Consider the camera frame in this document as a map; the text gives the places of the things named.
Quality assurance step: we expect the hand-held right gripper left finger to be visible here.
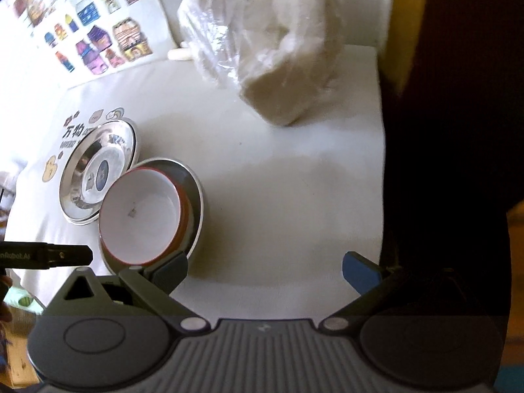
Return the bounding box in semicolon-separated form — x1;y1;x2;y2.
48;252;208;333

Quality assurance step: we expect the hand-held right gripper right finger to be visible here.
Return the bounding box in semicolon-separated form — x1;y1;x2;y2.
319;251;471;331

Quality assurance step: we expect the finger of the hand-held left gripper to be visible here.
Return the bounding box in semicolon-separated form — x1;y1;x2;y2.
43;244;93;268

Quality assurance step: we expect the white bowl with grey speck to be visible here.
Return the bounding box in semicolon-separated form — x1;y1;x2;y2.
99;169;183;264

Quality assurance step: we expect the stainless steel bowl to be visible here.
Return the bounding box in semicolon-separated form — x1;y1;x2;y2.
98;157;204;276

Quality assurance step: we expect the pale green packet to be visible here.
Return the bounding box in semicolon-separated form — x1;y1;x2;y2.
6;287;47;316

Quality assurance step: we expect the dark brown board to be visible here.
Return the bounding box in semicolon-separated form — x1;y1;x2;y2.
377;0;524;320

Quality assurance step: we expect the paper with coloured house drawings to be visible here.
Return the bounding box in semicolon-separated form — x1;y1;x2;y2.
30;0;173;78

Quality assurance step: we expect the clear plastic bag of white rolls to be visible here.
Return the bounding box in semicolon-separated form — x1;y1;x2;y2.
178;0;345;128

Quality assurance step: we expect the colourful wall picture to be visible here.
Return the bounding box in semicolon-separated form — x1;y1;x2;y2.
0;0;47;29

